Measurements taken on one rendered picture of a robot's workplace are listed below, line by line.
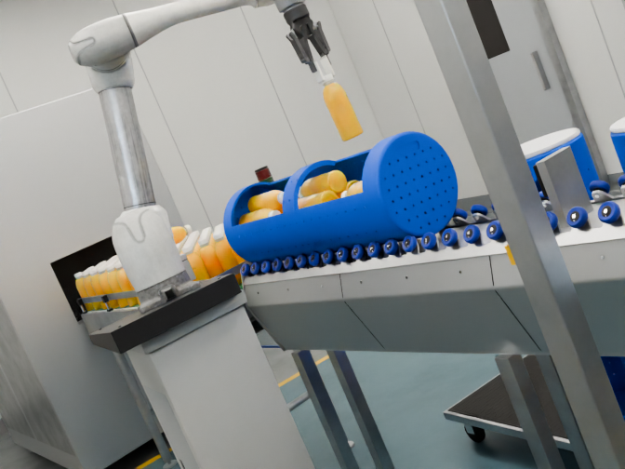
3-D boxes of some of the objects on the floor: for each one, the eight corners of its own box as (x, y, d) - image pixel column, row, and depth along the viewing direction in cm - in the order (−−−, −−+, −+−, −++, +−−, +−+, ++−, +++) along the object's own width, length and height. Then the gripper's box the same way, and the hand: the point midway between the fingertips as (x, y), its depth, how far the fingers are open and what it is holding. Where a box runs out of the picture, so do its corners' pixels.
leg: (622, 543, 206) (540, 333, 198) (604, 539, 211) (524, 333, 203) (633, 530, 210) (553, 323, 201) (615, 527, 214) (536, 323, 206)
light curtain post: (716, 722, 148) (385, -146, 126) (686, 709, 153) (363, -128, 131) (731, 699, 151) (410, -151, 129) (701, 688, 156) (388, -132, 134)
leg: (593, 577, 199) (508, 359, 191) (575, 571, 204) (490, 358, 195) (605, 563, 202) (522, 348, 194) (587, 557, 207) (504, 348, 199)
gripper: (280, 10, 226) (315, 85, 229) (319, -4, 236) (352, 67, 239) (266, 20, 232) (301, 92, 235) (306, 6, 242) (339, 75, 245)
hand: (322, 70), depth 237 cm, fingers closed on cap, 4 cm apart
